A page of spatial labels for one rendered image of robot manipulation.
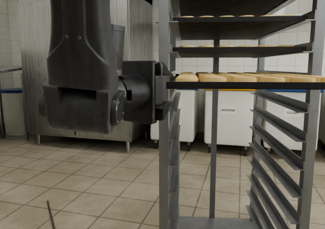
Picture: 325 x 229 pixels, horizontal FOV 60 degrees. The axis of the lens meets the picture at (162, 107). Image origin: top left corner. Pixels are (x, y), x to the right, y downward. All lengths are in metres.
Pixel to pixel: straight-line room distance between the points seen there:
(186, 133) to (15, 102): 2.49
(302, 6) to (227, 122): 1.68
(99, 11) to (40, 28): 3.41
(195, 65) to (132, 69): 3.37
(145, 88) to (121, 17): 2.74
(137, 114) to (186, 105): 2.75
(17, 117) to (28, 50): 1.16
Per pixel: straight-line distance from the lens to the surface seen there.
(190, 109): 3.21
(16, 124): 4.55
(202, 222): 1.68
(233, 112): 3.15
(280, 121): 1.17
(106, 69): 0.28
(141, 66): 0.45
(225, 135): 3.21
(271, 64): 3.79
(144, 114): 0.46
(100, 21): 0.28
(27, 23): 3.79
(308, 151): 0.98
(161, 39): 0.87
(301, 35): 3.85
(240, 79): 0.62
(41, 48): 3.66
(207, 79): 0.62
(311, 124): 0.96
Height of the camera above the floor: 1.00
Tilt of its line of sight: 8 degrees down
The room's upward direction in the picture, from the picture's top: straight up
